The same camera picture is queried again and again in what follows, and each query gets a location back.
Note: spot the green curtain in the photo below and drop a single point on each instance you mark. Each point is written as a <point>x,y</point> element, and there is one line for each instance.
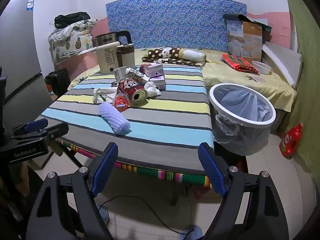
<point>307,80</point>

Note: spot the brown coffee sachet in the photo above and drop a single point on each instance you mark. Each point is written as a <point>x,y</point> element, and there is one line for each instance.
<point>136,76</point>

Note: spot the pink storage box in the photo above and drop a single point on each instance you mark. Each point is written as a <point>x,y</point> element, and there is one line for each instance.
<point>82,65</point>

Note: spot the white tissue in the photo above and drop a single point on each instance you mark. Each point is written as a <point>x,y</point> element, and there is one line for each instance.
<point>152,90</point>

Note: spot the cream kettle warmer base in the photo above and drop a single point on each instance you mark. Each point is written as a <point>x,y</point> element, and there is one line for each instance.
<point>107,57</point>

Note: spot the white yogurt cup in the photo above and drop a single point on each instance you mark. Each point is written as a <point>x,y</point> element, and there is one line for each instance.
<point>120,75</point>

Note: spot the blue floral headboard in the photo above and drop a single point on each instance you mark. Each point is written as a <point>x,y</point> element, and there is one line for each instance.
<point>175,22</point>

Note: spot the yellow bed sheet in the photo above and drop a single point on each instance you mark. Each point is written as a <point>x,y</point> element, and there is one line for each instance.
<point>225,75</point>

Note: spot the quilt packaging box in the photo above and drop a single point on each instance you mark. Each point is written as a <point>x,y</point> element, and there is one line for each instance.
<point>243,42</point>

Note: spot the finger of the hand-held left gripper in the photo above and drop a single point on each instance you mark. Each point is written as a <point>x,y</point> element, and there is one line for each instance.
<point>37,126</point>
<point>57,130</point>

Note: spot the blue slipper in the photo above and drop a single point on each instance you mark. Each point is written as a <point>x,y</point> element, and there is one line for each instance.
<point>192,232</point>
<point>103,215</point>

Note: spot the red milk can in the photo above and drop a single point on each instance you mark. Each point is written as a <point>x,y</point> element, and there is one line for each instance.
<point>131,90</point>

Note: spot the colourful striped cloth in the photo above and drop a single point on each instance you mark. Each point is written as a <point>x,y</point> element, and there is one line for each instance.
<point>150,172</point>

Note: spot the steel electric kettle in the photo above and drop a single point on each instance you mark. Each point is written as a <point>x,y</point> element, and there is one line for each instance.
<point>107,38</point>

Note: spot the black folded clothes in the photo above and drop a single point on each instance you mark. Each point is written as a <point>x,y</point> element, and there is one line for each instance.
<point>72,18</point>

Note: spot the cream brown lidded mug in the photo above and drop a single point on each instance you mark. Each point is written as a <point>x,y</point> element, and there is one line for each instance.
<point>126,56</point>

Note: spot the red detergent bottle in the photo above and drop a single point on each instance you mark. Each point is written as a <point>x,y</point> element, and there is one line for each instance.
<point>291,140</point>

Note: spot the white wrapper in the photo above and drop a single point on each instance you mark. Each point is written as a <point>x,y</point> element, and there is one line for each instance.
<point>102,93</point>

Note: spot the white plastic bowl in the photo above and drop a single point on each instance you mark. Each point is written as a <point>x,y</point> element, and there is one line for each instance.
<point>261,67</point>

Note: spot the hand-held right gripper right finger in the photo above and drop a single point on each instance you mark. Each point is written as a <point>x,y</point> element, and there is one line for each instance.
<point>212,172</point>

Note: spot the white foam fruit net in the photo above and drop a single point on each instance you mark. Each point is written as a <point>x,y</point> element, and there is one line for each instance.
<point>113,117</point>

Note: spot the pineapple print pillow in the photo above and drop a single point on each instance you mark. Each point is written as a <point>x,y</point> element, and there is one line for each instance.
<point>67,42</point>

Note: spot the red plaid cloth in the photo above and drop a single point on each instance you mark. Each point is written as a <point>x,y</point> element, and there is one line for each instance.
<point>238,63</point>

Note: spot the white bin with plastic liner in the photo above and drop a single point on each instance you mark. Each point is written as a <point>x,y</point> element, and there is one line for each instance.
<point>240,135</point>

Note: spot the white foam board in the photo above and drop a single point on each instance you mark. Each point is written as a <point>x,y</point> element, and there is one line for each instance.
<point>282,60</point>

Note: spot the brown white folded blanket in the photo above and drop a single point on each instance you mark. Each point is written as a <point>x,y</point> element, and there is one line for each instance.
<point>172,53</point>

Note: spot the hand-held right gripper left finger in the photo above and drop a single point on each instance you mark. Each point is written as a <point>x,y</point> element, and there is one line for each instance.
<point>105,170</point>

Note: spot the striped tablecloth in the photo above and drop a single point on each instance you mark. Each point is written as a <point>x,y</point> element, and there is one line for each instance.
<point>162,120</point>

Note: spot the black bag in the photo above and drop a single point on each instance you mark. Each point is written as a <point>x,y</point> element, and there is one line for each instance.
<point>57,82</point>

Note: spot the brown polka dot cloth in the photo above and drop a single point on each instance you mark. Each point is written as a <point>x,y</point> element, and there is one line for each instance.
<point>175,62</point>

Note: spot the red jelly cup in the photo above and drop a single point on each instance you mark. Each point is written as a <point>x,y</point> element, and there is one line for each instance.
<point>121,102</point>

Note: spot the grey refrigerator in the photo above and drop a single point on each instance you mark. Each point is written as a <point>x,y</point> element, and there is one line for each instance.
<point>20,55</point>

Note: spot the purple white milk carton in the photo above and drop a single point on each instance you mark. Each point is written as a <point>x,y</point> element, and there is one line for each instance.
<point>152,70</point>
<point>158,82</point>

